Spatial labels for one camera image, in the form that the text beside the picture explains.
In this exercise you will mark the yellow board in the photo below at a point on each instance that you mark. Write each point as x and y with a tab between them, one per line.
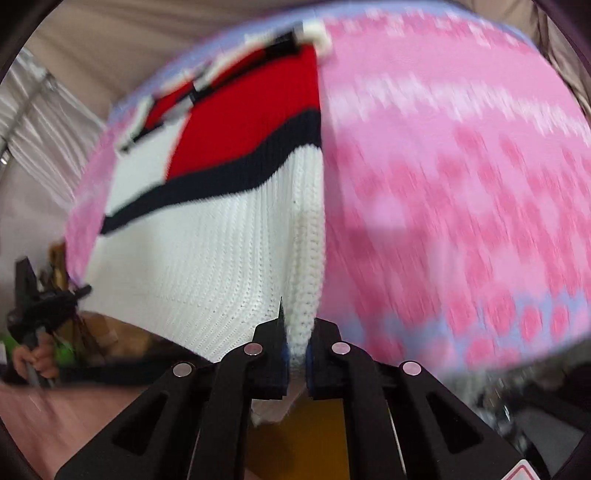
300	443

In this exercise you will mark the pink printed blanket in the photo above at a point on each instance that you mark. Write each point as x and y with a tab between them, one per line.
438	184

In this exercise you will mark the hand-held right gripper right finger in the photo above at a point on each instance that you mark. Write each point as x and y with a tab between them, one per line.
310	370

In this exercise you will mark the brown cardboard box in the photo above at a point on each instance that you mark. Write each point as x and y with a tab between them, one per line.
121	337

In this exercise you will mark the white red navy knitted sweater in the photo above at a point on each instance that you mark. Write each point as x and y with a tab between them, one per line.
207	277

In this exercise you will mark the person's left hand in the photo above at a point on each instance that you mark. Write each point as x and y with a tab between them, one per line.
38	359

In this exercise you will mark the white shiny curtain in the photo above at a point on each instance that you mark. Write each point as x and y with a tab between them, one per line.
41	120

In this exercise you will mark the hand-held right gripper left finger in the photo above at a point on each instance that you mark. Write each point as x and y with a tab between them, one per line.
276	371

